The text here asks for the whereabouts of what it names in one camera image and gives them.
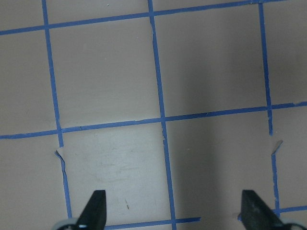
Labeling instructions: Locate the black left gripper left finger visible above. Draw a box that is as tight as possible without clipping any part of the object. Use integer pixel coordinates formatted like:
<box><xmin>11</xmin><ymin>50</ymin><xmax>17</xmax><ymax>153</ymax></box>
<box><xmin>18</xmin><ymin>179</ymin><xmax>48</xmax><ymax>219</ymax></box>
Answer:
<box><xmin>72</xmin><ymin>190</ymin><xmax>106</xmax><ymax>230</ymax></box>

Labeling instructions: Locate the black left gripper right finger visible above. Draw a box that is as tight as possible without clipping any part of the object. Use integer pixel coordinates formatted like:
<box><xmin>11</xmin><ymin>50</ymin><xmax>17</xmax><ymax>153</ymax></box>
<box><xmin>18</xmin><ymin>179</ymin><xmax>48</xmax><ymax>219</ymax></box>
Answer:
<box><xmin>241</xmin><ymin>190</ymin><xmax>283</xmax><ymax>230</ymax></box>

